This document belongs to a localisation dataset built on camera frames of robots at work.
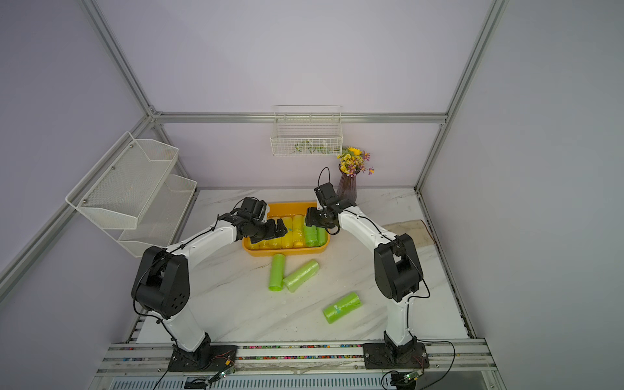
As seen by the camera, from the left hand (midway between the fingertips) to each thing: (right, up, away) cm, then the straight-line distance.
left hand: (276, 234), depth 92 cm
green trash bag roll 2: (+18, -1, +3) cm, 18 cm away
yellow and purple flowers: (+30, +30, +5) cm, 43 cm away
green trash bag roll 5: (+24, -23, -12) cm, 36 cm away
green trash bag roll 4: (+10, -15, -4) cm, 18 cm away
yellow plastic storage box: (+2, +10, +18) cm, 21 cm away
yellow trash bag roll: (-2, -4, +3) cm, 6 cm away
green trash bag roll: (+13, -1, +1) cm, 13 cm away
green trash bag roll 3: (+1, -16, -5) cm, 17 cm away
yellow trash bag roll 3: (+8, +1, +6) cm, 10 cm away
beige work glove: (+58, +1, +12) cm, 60 cm away
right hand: (+14, +4, +1) cm, 15 cm away
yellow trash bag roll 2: (+4, -3, +3) cm, 6 cm away
